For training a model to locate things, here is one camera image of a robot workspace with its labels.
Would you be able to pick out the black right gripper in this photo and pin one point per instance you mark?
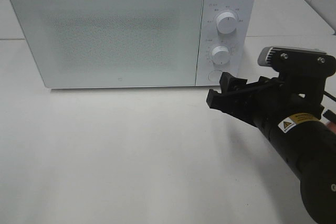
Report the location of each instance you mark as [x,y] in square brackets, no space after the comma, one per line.
[277,103]

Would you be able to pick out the round white door button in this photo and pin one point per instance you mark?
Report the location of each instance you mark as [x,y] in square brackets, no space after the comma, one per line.
[215,76]

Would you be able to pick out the white microwave door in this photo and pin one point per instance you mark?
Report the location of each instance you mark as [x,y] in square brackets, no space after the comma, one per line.
[112,43]

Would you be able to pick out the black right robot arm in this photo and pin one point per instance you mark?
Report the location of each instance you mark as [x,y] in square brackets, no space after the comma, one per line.
[309,151]

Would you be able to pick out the lower white microwave knob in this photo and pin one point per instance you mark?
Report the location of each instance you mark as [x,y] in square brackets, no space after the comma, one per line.
[220,55]

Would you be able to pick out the white microwave knob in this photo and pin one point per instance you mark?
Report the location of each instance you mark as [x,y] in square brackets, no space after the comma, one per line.
[226,22]
[220,55]

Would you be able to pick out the upper white microwave knob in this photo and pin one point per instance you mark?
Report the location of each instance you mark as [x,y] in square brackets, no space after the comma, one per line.
[226,22]

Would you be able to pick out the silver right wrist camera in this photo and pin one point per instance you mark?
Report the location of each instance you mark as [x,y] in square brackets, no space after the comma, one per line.
[298,61]

